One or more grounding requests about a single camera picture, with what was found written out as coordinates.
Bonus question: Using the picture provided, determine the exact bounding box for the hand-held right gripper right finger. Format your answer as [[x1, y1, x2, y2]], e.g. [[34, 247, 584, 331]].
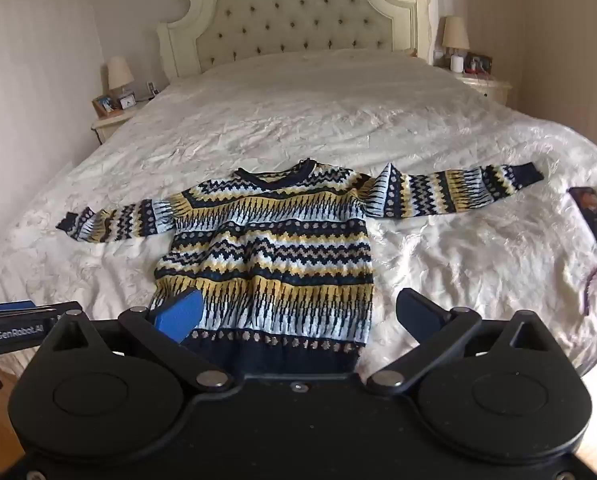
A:
[[367, 288, 567, 395]]

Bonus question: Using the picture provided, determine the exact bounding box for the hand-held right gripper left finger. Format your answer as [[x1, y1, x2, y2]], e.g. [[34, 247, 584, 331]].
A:
[[38, 289, 235, 392]]

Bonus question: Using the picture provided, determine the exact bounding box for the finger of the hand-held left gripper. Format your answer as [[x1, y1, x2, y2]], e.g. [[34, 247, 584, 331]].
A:
[[0, 300, 82, 322]]

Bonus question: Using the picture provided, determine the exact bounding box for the navy yellow patterned knit sweater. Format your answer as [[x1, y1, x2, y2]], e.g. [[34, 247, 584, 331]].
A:
[[56, 158, 545, 377]]

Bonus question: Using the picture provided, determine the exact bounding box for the cream nightstand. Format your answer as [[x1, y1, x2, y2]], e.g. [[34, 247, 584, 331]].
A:
[[90, 107, 145, 146], [459, 72, 514, 106]]

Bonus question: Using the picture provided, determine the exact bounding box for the black smartphone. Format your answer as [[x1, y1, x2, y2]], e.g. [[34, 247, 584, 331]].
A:
[[568, 186, 597, 247]]

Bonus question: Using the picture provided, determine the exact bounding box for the white floral bedspread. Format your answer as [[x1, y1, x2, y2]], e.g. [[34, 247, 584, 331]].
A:
[[0, 47, 597, 386]]

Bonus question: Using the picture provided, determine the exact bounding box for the cream shade table lamp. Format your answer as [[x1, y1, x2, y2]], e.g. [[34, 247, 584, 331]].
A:
[[441, 16, 472, 57], [102, 56, 136, 97]]

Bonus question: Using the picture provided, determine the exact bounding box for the cream tufted headboard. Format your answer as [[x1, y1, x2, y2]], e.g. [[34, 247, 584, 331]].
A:
[[157, 0, 432, 82]]

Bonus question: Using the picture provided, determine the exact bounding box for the dark photo frame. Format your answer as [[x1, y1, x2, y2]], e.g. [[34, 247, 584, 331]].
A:
[[465, 52, 494, 75]]

